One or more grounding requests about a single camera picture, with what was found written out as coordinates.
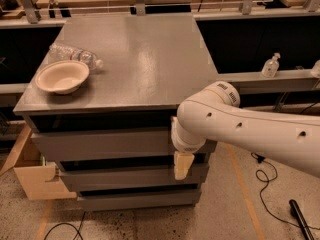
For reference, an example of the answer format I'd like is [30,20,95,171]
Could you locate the clear plastic water bottle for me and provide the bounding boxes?
[49,42,104,71]

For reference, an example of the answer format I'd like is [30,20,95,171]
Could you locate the cardboard box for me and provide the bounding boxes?
[0,125,77,201]

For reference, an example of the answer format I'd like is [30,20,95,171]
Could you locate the grey drawer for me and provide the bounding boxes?
[32,127,175,162]
[77,189,201,211]
[60,163,209,193]

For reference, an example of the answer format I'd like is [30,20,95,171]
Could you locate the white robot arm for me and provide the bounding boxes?
[171,81,320,177]

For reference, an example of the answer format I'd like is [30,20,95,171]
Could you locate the white paper bowl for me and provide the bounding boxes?
[35,60,90,94]

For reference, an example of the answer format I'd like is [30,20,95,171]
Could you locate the white object on rail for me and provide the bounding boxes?
[310,60,320,78]

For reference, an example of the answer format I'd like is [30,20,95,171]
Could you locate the grey middle drawer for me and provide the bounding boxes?
[60,163,209,193]

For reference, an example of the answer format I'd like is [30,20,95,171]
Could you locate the grey top drawer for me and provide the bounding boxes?
[32,127,175,162]

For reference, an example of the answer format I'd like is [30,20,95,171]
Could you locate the black floor cable left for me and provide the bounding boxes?
[43,211,87,240]

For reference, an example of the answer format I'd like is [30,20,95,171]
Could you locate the black cylindrical floor object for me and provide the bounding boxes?
[289,199,315,240]

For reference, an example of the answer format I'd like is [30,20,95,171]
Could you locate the grey bottom drawer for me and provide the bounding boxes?
[77,189,201,211]

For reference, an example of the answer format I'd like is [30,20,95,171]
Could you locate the clear hand sanitizer bottle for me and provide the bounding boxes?
[261,53,281,78]

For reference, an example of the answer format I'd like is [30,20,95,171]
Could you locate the grey drawer cabinet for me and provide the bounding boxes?
[14,14,217,199]

